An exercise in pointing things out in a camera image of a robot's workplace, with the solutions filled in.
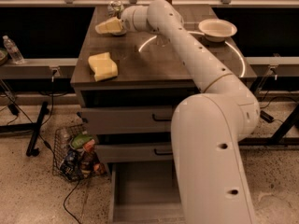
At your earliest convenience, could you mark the wire basket with snacks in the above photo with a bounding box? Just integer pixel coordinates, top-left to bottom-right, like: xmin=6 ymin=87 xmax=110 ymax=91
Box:
xmin=52 ymin=125 xmax=107 ymax=182

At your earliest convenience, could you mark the black floor cable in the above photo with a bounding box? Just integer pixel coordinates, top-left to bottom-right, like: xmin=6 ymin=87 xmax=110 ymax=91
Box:
xmin=0 ymin=68 xmax=82 ymax=224

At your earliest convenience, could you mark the black table leg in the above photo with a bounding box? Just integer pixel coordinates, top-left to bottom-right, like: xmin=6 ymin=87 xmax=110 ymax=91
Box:
xmin=239 ymin=105 xmax=299 ymax=147
xmin=0 ymin=102 xmax=49 ymax=157

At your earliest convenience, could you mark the black table leg right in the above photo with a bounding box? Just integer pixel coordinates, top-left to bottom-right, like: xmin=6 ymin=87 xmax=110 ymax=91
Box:
xmin=239 ymin=105 xmax=299 ymax=147

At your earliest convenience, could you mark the grey drawer cabinet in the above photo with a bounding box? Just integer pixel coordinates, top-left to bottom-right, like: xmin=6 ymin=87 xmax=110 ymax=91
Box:
xmin=70 ymin=5 xmax=258 ymax=179

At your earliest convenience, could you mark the black power adapter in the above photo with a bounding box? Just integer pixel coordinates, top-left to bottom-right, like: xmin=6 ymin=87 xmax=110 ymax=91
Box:
xmin=260 ymin=110 xmax=274 ymax=123

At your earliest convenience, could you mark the green white 7up can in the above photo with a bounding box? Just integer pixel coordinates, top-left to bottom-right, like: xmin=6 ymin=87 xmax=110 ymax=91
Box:
xmin=107 ymin=0 xmax=124 ymax=19

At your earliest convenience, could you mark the black table leg left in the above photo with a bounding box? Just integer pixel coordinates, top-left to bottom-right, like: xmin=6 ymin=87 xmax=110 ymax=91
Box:
xmin=0 ymin=102 xmax=49 ymax=157

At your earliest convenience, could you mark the middle grey drawer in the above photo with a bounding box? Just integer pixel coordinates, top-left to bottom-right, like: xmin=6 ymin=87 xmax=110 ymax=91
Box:
xmin=95 ymin=143 xmax=173 ymax=163

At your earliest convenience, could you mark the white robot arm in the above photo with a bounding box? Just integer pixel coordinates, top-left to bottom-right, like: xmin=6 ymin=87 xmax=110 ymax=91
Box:
xmin=95 ymin=0 xmax=260 ymax=224

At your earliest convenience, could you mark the white bowl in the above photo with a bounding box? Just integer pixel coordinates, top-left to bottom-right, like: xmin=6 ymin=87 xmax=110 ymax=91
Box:
xmin=198 ymin=19 xmax=237 ymax=42

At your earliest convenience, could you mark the yellow sponge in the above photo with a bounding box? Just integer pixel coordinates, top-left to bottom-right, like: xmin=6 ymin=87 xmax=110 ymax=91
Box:
xmin=88 ymin=52 xmax=118 ymax=81

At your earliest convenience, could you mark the clear plastic water bottle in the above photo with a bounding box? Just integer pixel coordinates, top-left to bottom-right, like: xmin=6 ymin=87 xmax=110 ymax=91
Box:
xmin=3 ymin=35 xmax=25 ymax=64

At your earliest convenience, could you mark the bottom open grey drawer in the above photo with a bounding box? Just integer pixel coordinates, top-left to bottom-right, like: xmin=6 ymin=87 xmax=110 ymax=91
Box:
xmin=108 ymin=161 xmax=185 ymax=224

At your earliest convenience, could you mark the top grey drawer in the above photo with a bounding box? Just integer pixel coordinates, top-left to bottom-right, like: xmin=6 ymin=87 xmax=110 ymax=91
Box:
xmin=80 ymin=105 xmax=173 ymax=134

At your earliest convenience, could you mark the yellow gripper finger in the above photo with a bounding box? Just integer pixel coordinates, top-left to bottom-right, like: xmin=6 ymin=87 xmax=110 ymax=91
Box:
xmin=95 ymin=17 xmax=124 ymax=35

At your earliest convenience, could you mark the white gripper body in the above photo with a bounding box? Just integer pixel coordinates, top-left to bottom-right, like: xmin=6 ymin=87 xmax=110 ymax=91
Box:
xmin=121 ymin=6 xmax=150 ymax=32

